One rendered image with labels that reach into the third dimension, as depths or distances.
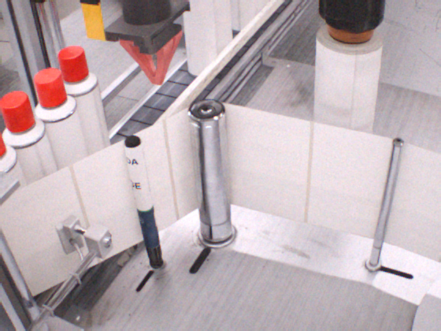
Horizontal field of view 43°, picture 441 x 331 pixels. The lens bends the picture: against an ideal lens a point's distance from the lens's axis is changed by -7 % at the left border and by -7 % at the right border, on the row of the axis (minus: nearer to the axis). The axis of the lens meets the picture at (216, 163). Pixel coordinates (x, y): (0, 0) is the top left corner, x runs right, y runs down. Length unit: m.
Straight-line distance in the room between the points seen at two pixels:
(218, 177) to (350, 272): 0.19
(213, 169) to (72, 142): 0.17
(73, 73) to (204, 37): 0.31
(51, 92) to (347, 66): 0.35
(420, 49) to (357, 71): 0.51
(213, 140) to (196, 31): 0.37
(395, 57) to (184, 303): 0.71
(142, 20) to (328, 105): 0.26
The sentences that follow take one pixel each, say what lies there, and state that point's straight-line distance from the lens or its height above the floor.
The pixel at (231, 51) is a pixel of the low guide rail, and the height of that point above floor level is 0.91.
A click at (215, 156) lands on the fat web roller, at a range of 0.61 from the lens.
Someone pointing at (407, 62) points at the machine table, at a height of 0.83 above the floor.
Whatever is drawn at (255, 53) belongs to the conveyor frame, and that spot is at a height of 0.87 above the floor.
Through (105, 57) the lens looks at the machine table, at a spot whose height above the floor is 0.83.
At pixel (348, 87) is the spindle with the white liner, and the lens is 0.73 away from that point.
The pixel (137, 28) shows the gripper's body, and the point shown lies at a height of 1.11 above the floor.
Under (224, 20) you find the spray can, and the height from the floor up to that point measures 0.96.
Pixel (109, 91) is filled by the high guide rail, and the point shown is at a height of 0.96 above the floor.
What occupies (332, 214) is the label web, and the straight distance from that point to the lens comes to 0.66.
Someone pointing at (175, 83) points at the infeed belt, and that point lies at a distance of 0.98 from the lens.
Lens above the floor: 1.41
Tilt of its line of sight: 41 degrees down
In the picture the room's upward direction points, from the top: 4 degrees counter-clockwise
